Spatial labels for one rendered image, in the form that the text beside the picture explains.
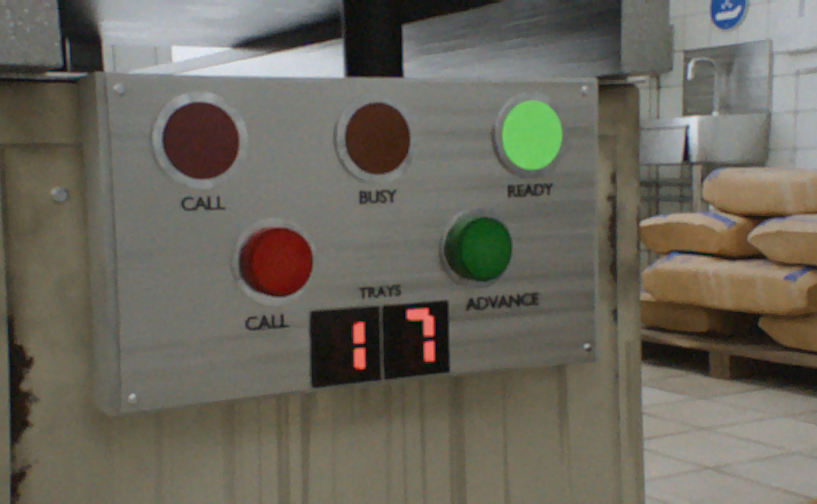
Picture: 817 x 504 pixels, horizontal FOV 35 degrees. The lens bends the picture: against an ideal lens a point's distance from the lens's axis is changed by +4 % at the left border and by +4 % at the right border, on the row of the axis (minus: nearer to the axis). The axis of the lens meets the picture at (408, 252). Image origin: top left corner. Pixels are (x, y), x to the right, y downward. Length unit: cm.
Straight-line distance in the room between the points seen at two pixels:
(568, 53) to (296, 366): 23
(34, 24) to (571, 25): 27
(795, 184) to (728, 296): 43
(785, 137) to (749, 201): 101
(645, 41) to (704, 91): 514
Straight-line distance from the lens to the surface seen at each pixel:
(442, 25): 78
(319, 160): 54
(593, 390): 66
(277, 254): 53
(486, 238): 57
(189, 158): 52
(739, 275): 427
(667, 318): 465
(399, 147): 56
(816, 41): 528
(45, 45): 51
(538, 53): 68
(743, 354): 433
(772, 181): 447
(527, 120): 59
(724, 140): 536
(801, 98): 546
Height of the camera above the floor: 81
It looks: 5 degrees down
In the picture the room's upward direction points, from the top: 1 degrees counter-clockwise
